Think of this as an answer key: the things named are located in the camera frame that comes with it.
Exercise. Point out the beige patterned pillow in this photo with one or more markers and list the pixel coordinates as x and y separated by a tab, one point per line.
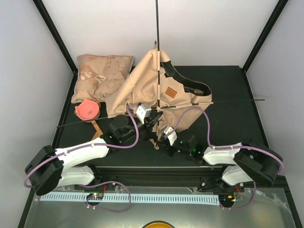
100	76

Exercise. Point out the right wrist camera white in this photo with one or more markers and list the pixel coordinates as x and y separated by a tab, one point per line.
170	134

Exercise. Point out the wooden bowl stand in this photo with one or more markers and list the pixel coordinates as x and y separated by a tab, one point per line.
98	131

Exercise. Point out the left small circuit board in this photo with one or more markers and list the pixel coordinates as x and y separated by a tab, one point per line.
95	196

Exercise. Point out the white slotted cable duct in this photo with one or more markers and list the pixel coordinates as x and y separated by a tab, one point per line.
133	198

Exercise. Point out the yellow round object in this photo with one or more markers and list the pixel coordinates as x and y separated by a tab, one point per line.
158	224

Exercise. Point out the beige black pet tent fabric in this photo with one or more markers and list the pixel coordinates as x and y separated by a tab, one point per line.
156	82

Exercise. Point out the small circuit board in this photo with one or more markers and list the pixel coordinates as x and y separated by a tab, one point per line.
227	198
95	196

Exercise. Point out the black frame post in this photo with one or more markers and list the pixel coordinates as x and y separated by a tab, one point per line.
281	4
55	33

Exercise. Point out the right small circuit board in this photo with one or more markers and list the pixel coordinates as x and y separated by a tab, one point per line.
227	198

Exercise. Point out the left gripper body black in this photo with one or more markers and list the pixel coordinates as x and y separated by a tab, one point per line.
148	124

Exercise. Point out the right black frame post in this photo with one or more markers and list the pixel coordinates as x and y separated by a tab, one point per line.
281	4

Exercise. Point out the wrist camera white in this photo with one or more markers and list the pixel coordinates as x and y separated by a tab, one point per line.
143	111
170	134

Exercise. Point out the pink cat-ear bowl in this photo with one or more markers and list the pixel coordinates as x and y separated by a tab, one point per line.
88	110

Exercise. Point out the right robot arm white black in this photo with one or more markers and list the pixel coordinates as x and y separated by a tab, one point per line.
241	162

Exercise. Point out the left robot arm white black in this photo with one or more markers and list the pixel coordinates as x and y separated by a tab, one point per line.
52	168

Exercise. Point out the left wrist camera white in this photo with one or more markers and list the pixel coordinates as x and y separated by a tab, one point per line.
143	111

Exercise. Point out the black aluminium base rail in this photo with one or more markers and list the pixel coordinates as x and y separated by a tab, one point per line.
197	177

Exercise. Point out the left black frame post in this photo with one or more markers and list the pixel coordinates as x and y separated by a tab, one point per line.
55	33

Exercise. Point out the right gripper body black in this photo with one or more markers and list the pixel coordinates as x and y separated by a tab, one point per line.
187	151

